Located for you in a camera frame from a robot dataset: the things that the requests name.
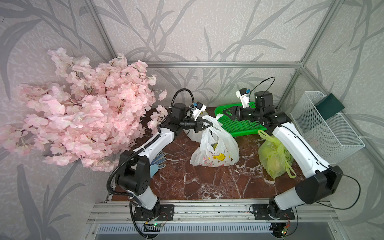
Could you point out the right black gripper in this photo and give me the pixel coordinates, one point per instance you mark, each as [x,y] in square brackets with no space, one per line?
[234,112]

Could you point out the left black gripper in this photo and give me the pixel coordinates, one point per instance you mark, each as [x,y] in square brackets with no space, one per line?
[197,125]

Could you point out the white printed plastic bag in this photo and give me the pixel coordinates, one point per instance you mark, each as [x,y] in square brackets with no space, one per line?
[218,148]

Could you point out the light green plastic bag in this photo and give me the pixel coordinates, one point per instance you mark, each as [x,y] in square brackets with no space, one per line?
[274,157]

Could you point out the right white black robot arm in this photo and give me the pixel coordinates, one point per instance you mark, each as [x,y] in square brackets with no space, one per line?
[321,180]

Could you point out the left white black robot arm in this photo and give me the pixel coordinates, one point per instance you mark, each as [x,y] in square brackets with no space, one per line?
[133,174]

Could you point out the green plastic basket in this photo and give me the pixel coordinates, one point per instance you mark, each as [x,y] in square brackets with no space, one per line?
[237,128]

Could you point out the green pear top right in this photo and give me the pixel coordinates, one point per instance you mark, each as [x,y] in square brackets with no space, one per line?
[214,146]

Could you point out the light blue spatula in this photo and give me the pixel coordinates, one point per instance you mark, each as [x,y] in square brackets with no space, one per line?
[153,170]

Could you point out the dark green card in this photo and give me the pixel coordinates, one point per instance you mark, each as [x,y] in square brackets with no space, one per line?
[329,106]

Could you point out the pink artificial blossom tree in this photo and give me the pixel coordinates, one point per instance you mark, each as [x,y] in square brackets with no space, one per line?
[100,116]

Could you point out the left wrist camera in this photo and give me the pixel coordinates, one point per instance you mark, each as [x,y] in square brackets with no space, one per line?
[198,109]

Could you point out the white wire mesh basket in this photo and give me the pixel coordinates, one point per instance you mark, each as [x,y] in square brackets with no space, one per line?
[333,138]

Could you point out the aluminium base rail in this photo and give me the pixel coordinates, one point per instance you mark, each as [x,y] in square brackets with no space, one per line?
[211,217]

